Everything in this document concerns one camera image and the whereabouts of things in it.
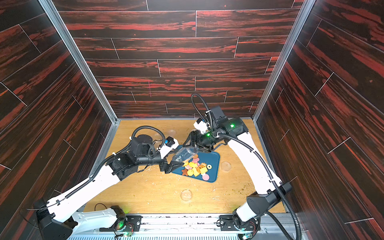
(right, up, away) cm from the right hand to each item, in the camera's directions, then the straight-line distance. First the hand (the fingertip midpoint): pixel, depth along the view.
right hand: (191, 146), depth 68 cm
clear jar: (-3, -3, +2) cm, 5 cm away
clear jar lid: (-15, +6, +44) cm, 47 cm away
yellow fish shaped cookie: (+1, -14, +23) cm, 27 cm away
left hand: (-5, -5, -1) cm, 7 cm away
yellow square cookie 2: (+7, -17, +23) cm, 30 cm away
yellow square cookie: (+3, -19, +23) cm, 30 cm away
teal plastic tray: (+13, -12, +28) cm, 33 cm away
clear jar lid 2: (+22, -15, +28) cm, 39 cm away
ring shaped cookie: (+11, -15, +26) cm, 32 cm away
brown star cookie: (-4, -18, +22) cm, 28 cm away
